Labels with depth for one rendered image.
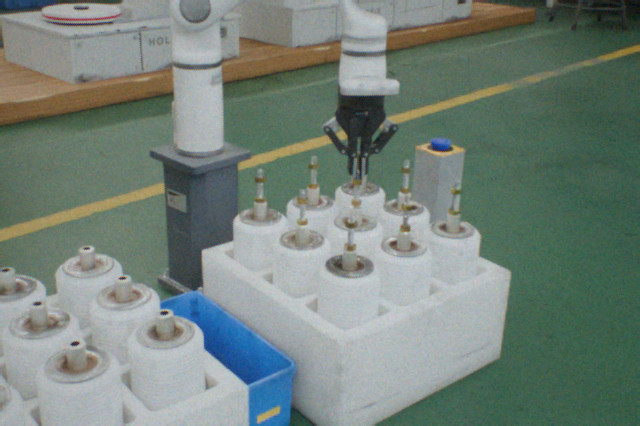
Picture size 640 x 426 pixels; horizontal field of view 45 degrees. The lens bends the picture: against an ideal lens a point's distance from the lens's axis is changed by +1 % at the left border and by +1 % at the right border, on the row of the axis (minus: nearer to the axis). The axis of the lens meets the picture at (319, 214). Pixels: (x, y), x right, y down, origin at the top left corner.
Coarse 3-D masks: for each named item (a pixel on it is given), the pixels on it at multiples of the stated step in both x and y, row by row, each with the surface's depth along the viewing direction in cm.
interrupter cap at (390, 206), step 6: (384, 204) 141; (390, 204) 141; (396, 204) 142; (414, 204) 142; (420, 204) 142; (384, 210) 140; (390, 210) 139; (396, 210) 139; (414, 210) 139; (420, 210) 139; (402, 216) 137
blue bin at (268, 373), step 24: (192, 312) 138; (216, 312) 132; (216, 336) 134; (240, 336) 128; (240, 360) 129; (264, 360) 123; (288, 360) 118; (264, 384) 113; (288, 384) 117; (264, 408) 115; (288, 408) 119
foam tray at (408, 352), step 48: (240, 288) 131; (432, 288) 130; (480, 288) 130; (288, 336) 122; (336, 336) 113; (384, 336) 117; (432, 336) 125; (480, 336) 134; (336, 384) 115; (384, 384) 121; (432, 384) 130
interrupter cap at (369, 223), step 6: (342, 216) 136; (366, 216) 136; (336, 222) 133; (342, 222) 133; (366, 222) 134; (372, 222) 134; (342, 228) 131; (360, 228) 131; (366, 228) 131; (372, 228) 131
